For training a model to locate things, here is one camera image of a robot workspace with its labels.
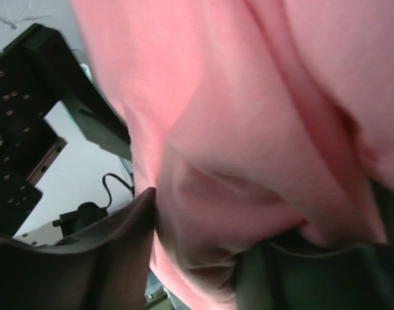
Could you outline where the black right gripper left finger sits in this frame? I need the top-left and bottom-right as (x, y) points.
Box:
(0, 188), (156, 309)

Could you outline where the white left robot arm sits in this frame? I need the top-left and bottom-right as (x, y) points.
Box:
(0, 23), (130, 309)

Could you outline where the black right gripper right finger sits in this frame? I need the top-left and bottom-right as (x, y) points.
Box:
(234, 238), (394, 309)

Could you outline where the pink t shirt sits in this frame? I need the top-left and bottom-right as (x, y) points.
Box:
(71, 1), (394, 309)

